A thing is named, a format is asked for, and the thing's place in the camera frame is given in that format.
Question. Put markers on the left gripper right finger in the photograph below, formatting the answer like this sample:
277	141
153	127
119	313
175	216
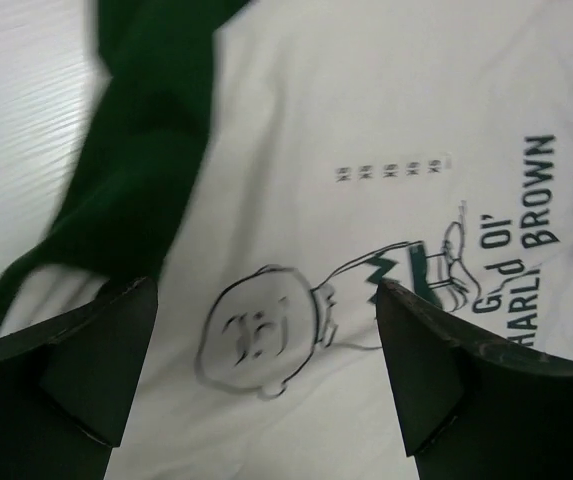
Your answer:
470	404

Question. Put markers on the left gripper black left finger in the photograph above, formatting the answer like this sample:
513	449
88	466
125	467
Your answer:
67	385

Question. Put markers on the green and white t shirt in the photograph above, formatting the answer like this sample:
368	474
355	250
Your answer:
269	163

